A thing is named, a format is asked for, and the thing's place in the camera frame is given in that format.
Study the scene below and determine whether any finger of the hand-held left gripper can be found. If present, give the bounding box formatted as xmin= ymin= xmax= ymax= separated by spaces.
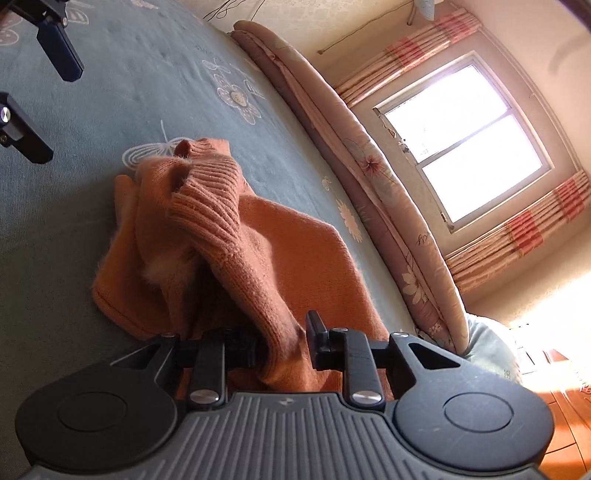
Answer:
xmin=0 ymin=92 xmax=55 ymax=163
xmin=32 ymin=0 xmax=85 ymax=83

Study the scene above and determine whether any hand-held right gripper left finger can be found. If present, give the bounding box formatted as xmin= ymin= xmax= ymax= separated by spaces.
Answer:
xmin=111 ymin=329 xmax=259 ymax=409

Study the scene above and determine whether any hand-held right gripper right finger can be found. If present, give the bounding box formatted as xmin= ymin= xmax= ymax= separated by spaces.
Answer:
xmin=307 ymin=310 xmax=462 ymax=411

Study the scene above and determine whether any orange knit sweater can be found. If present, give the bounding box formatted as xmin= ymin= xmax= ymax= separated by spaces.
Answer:
xmin=91 ymin=137 xmax=393 ymax=402

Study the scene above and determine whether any blue printed bed sheet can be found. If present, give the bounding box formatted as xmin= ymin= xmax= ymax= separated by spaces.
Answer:
xmin=0 ymin=0 xmax=462 ymax=480

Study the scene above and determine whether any blue printed pillow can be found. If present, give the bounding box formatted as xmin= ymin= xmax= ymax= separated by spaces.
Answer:
xmin=462 ymin=314 xmax=523 ymax=385

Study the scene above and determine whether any pink floral quilt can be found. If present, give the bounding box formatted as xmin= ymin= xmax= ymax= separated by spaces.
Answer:
xmin=231 ymin=19 xmax=469 ymax=356

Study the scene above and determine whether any pink striped curtain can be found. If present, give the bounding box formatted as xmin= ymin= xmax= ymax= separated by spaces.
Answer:
xmin=445 ymin=171 xmax=591 ymax=294
xmin=335 ymin=11 xmax=481 ymax=109

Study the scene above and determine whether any window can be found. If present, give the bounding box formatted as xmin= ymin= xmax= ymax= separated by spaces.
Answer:
xmin=373 ymin=51 xmax=555 ymax=232

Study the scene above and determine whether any thin air conditioner cable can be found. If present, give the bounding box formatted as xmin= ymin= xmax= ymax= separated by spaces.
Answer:
xmin=318 ymin=4 xmax=414 ymax=55

